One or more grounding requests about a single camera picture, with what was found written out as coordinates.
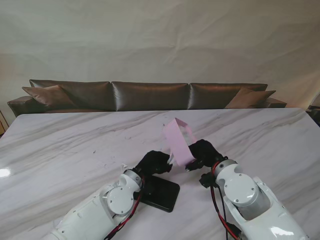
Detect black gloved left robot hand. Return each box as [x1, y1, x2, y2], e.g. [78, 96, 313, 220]
[133, 149, 174, 178]

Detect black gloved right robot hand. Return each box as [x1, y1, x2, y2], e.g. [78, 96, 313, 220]
[184, 139, 229, 173]

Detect pink tissue box cover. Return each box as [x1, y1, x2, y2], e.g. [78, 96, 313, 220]
[161, 116, 199, 168]

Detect black tissue box base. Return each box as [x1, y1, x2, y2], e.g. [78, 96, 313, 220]
[138, 174, 180, 213]

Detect brown leather sofa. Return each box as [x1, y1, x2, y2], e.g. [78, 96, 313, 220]
[6, 79, 288, 118]

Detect brown throw pillow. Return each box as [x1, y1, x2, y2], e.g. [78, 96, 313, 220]
[21, 85, 76, 107]
[224, 87, 277, 109]

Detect dark metal equipment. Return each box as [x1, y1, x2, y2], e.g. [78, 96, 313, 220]
[306, 104, 320, 126]

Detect beige wrinkled backdrop cloth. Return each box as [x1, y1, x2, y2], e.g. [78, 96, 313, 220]
[0, 0, 320, 118]

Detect wooden furniture edge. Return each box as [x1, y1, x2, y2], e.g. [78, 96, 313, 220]
[0, 108, 7, 135]

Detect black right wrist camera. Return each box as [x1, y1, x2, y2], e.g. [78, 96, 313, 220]
[199, 173, 215, 189]

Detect red and black arm cables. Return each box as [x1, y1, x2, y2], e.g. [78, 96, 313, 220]
[104, 174, 146, 240]
[209, 161, 241, 240]

